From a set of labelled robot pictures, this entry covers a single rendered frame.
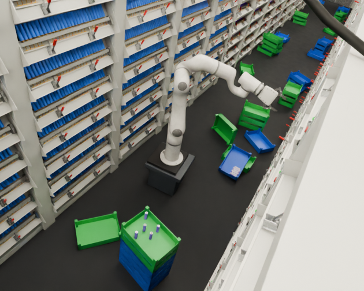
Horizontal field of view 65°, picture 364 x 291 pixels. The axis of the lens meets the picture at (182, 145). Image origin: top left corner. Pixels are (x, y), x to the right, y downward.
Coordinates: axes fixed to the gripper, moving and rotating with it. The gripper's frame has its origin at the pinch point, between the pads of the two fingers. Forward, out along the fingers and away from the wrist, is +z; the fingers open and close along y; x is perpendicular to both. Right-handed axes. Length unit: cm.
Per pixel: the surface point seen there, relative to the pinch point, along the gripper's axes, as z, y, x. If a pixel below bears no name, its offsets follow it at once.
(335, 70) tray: 5, -30, 61
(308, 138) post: 3, -11, 128
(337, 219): 5, -11, 164
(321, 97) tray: 6, -19, 78
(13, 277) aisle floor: -65, 169, 90
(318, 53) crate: 17, -71, -434
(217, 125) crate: -33, 71, -119
